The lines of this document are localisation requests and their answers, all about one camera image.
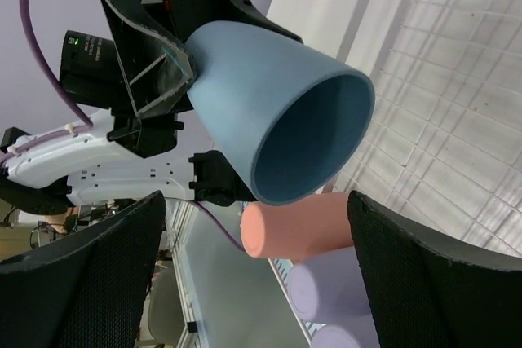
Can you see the light blue cup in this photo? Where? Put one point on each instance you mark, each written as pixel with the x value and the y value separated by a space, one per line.
pixel 286 116

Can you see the large purple cup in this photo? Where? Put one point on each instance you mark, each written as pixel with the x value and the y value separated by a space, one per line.
pixel 352 332

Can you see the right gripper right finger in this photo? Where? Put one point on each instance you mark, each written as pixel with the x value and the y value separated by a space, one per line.
pixel 428 289

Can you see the white slotted cable duct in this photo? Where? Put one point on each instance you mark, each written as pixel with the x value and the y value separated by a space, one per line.
pixel 281 269

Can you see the aluminium front rail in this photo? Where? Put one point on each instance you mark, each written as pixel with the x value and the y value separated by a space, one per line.
pixel 178 224

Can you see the clear wire dish rack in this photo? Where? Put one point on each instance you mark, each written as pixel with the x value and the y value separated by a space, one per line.
pixel 444 145

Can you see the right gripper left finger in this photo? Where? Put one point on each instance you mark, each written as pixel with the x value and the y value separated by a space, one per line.
pixel 87 289

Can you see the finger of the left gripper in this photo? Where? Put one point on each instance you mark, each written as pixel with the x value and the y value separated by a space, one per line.
pixel 244 11

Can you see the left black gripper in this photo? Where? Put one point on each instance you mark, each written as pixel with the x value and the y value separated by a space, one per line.
pixel 142 74

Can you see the small purple cup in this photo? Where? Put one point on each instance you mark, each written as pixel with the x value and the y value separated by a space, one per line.
pixel 331 286

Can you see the pink cup front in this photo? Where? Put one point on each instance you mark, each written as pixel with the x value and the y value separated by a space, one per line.
pixel 316 224

